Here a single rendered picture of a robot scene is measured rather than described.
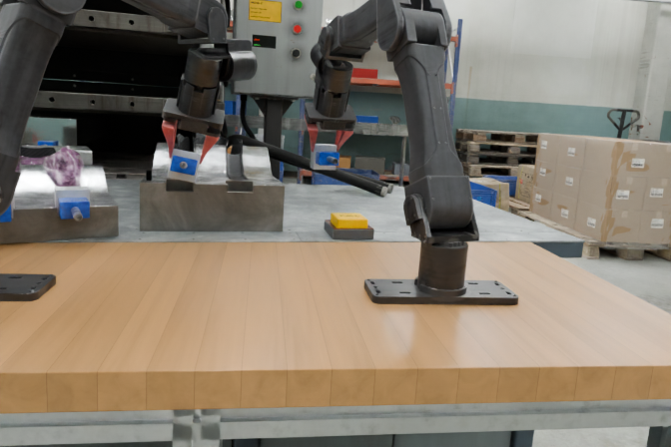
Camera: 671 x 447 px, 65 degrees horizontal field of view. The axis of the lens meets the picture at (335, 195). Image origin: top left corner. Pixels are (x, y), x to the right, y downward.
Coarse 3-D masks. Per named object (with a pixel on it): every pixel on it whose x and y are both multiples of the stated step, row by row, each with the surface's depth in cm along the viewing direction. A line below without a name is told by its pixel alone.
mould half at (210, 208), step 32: (160, 160) 117; (224, 160) 121; (256, 160) 123; (160, 192) 94; (192, 192) 95; (224, 192) 97; (256, 192) 98; (160, 224) 95; (192, 224) 96; (224, 224) 98; (256, 224) 99
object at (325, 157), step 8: (320, 144) 115; (320, 152) 109; (328, 152) 109; (336, 152) 111; (312, 160) 114; (320, 160) 109; (328, 160) 108; (336, 160) 104; (312, 168) 114; (320, 168) 113; (328, 168) 114
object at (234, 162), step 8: (176, 136) 125; (200, 136) 129; (184, 144) 128; (200, 144) 128; (216, 144) 130; (224, 144) 128; (240, 144) 129; (192, 152) 122; (232, 152) 132; (240, 152) 126; (232, 160) 122; (240, 160) 122; (232, 168) 120; (240, 168) 120; (232, 176) 116; (240, 176) 116
